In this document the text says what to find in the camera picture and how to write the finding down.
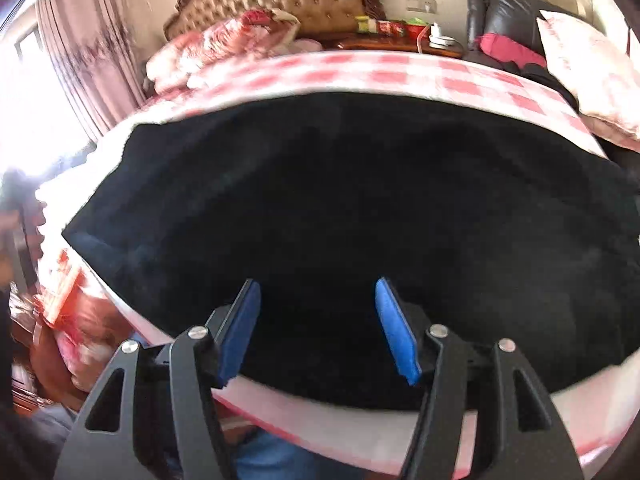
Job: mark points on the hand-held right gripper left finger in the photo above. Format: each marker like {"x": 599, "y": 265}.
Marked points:
{"x": 242, "y": 332}

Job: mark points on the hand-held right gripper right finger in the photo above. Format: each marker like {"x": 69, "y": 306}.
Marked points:
{"x": 397, "y": 332}

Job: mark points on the black pants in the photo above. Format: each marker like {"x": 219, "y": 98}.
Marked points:
{"x": 325, "y": 200}

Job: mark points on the red floral blanket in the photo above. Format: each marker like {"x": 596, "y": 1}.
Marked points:
{"x": 85, "y": 320}

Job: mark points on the pink checkered bedsheet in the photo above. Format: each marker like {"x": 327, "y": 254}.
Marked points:
{"x": 400, "y": 72}

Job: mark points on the wooden nightstand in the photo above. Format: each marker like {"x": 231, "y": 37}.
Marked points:
{"x": 390, "y": 45}

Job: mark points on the dark cloth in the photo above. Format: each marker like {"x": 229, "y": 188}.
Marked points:
{"x": 545, "y": 82}

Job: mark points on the pink floral quilt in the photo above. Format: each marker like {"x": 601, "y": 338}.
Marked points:
{"x": 225, "y": 40}

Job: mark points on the white charger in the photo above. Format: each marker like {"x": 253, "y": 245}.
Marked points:
{"x": 440, "y": 39}

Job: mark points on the green and red snack packets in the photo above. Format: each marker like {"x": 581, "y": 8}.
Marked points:
{"x": 390, "y": 26}

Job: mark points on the pink curtain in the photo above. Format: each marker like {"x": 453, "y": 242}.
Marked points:
{"x": 85, "y": 50}

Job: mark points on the pink pillow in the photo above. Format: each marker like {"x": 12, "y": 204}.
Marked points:
{"x": 585, "y": 65}

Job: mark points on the black leather sofa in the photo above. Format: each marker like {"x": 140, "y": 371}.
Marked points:
{"x": 505, "y": 15}

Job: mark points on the wall socket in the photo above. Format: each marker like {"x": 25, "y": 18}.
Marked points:
{"x": 421, "y": 5}

